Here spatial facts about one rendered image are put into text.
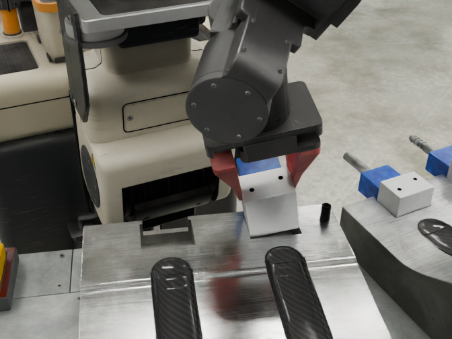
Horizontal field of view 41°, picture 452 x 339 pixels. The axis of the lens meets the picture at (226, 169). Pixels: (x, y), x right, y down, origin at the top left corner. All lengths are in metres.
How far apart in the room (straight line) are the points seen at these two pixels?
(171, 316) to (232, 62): 0.25
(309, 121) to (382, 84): 2.50
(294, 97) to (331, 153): 1.87
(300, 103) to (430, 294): 0.24
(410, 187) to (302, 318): 0.24
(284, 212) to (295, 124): 0.11
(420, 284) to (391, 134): 1.98
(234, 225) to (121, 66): 0.37
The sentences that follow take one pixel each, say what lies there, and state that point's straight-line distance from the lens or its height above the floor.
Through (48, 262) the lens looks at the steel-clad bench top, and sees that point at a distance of 0.74.
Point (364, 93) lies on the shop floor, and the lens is 2.90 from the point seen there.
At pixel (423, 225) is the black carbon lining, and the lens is 0.72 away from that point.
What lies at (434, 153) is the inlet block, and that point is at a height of 0.87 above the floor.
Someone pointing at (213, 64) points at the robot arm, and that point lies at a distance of 0.41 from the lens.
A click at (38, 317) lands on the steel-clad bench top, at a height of 0.80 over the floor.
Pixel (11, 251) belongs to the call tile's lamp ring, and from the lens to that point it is 0.73.
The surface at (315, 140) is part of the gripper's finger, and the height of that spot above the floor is 1.01.
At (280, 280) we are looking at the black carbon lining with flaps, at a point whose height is 0.88.
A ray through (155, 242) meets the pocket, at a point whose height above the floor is 0.86.
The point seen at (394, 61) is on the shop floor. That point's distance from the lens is 3.27.
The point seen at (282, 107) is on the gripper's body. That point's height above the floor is 1.05.
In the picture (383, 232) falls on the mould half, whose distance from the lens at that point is 0.69.
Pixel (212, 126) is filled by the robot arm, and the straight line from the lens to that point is 0.42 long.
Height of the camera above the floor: 1.29
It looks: 34 degrees down
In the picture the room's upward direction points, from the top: 1 degrees clockwise
